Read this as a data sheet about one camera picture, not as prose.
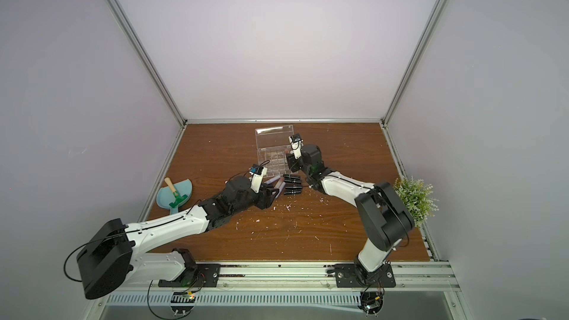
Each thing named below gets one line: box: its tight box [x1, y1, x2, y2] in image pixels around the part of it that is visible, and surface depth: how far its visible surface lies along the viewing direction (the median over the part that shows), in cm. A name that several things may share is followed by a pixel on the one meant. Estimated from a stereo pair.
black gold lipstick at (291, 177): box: [283, 174, 302, 180], surface depth 99 cm
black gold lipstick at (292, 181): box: [283, 178, 302, 185], surface depth 97 cm
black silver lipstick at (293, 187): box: [284, 184, 304, 191], surface depth 96 cm
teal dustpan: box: [156, 178, 193, 215], surface depth 95 cm
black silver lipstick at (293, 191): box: [283, 187, 304, 196], surface depth 94 cm
